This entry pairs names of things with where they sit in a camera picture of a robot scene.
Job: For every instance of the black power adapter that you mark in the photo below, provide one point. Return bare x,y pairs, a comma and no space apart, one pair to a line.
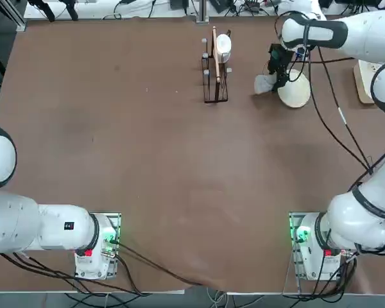
179,4

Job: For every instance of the aluminium post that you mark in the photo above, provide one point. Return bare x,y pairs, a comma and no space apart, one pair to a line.
202,11

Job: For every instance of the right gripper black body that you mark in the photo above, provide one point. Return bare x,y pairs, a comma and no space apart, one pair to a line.
279,59

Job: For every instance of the black electronic device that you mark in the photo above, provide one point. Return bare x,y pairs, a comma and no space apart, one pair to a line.
222,4

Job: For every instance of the white round plate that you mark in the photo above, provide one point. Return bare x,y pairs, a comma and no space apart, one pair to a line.
296,93

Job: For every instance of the light wooden rod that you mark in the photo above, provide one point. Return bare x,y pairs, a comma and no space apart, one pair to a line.
217,70

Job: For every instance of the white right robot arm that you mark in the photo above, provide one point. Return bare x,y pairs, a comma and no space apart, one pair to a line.
349,224

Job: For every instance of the white mug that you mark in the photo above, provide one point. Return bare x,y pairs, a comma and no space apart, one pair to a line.
223,46

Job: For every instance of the white box with wooden base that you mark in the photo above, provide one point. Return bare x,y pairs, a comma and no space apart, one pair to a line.
361,83

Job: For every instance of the transparent sauce bottle blue cap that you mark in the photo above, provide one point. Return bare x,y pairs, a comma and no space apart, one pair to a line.
263,84

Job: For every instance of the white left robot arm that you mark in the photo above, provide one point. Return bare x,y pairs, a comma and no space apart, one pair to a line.
51,231

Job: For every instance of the aluminium profile rail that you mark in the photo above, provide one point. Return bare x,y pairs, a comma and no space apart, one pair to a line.
14,16

